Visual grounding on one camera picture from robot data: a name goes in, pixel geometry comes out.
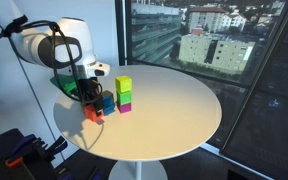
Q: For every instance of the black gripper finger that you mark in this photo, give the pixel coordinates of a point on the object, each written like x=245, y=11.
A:
x=98, y=106

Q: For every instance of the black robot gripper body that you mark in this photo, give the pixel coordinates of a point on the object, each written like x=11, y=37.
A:
x=88, y=87

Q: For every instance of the orange block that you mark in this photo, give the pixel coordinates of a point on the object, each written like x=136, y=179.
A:
x=90, y=114

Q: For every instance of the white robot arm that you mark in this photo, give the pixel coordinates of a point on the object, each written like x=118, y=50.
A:
x=80, y=36

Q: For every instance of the blue block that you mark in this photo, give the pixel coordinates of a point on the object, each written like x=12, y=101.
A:
x=109, y=106

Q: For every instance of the brown block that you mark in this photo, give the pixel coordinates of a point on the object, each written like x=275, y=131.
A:
x=107, y=94

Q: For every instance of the magenta block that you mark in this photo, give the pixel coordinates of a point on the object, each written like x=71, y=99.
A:
x=125, y=108

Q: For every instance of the green block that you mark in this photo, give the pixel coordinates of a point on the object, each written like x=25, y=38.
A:
x=124, y=98

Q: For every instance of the yellow block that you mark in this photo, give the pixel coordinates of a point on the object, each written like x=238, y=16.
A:
x=123, y=84

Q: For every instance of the black spring clamp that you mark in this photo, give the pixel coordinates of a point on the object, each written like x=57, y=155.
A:
x=58, y=145

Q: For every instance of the grey glass building outside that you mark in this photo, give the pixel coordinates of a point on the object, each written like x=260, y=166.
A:
x=154, y=33

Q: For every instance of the black tool bag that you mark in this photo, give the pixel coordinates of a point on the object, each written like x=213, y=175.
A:
x=0, y=146

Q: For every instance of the beige building outside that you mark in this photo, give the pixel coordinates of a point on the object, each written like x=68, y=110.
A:
x=217, y=53

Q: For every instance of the white red-roofed building outside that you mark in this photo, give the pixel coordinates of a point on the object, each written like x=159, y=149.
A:
x=210, y=18

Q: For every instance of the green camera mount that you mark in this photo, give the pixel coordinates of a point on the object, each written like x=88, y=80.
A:
x=64, y=83

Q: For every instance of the dark vertical window frame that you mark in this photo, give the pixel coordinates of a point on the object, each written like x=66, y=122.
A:
x=121, y=33

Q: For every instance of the white table pedestal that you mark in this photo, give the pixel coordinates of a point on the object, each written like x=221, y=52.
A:
x=137, y=170

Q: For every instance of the dark slanted window frame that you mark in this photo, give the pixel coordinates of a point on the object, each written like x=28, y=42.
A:
x=267, y=63

